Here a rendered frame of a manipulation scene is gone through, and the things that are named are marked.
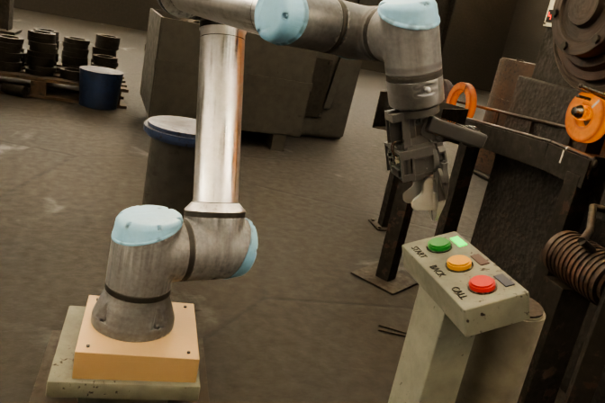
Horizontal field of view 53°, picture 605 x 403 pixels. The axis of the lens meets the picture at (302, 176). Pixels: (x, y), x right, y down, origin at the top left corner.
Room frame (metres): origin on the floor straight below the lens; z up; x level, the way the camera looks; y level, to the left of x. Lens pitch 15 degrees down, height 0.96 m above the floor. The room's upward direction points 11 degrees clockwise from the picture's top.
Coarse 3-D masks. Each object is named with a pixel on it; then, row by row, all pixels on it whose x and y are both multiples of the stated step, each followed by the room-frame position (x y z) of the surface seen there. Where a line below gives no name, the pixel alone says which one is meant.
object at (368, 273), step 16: (384, 96) 2.27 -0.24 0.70; (448, 112) 2.13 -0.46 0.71; (464, 112) 2.22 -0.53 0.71; (384, 128) 2.24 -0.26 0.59; (400, 192) 2.22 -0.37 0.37; (400, 208) 2.21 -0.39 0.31; (400, 224) 2.20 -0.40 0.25; (384, 240) 2.23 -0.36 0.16; (400, 240) 2.20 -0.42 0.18; (384, 256) 2.21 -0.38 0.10; (400, 256) 2.23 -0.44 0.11; (352, 272) 2.22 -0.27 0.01; (368, 272) 2.25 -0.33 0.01; (384, 272) 2.20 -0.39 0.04; (384, 288) 2.13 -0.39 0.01; (400, 288) 2.16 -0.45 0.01
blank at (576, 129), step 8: (592, 96) 1.81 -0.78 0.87; (576, 104) 1.86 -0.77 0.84; (584, 104) 1.83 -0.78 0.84; (592, 104) 1.80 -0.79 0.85; (600, 104) 1.77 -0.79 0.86; (568, 112) 1.88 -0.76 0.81; (592, 112) 1.79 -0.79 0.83; (600, 112) 1.76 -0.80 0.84; (568, 120) 1.87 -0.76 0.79; (576, 120) 1.85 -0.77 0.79; (592, 120) 1.78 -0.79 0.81; (600, 120) 1.75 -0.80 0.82; (568, 128) 1.86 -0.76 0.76; (576, 128) 1.83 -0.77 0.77; (584, 128) 1.80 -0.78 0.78; (592, 128) 1.77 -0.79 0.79; (600, 128) 1.75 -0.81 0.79; (576, 136) 1.82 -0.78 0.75; (584, 136) 1.79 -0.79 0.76; (592, 136) 1.76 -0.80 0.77; (600, 136) 1.77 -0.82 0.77
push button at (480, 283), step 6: (474, 276) 0.90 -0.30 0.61; (480, 276) 0.90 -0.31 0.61; (486, 276) 0.89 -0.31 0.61; (474, 282) 0.88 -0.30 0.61; (480, 282) 0.88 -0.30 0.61; (486, 282) 0.88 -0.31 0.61; (492, 282) 0.88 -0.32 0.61; (474, 288) 0.87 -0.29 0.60; (480, 288) 0.87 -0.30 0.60; (486, 288) 0.87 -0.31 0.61; (492, 288) 0.87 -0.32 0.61
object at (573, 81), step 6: (558, 54) 1.97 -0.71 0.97; (558, 60) 1.96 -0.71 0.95; (558, 66) 1.95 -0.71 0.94; (564, 72) 1.92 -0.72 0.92; (564, 78) 1.91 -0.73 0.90; (570, 78) 1.89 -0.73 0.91; (576, 78) 1.86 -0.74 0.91; (570, 84) 1.88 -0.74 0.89; (576, 84) 1.85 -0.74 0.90; (582, 84) 1.83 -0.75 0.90; (588, 84) 1.81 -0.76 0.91; (594, 84) 1.78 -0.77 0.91; (600, 84) 1.76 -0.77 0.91; (582, 90) 1.82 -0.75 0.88; (600, 90) 1.75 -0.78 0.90
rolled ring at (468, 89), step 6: (456, 84) 2.55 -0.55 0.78; (462, 84) 2.51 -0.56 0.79; (468, 84) 2.50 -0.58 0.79; (456, 90) 2.54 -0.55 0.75; (462, 90) 2.50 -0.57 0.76; (468, 90) 2.46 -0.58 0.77; (474, 90) 2.46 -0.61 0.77; (450, 96) 2.57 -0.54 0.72; (456, 96) 2.57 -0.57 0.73; (468, 96) 2.45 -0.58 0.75; (474, 96) 2.44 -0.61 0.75; (450, 102) 2.57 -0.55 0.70; (468, 102) 2.44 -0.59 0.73; (474, 102) 2.43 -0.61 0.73; (468, 108) 2.42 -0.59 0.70; (474, 108) 2.43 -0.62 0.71; (468, 114) 2.43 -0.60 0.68
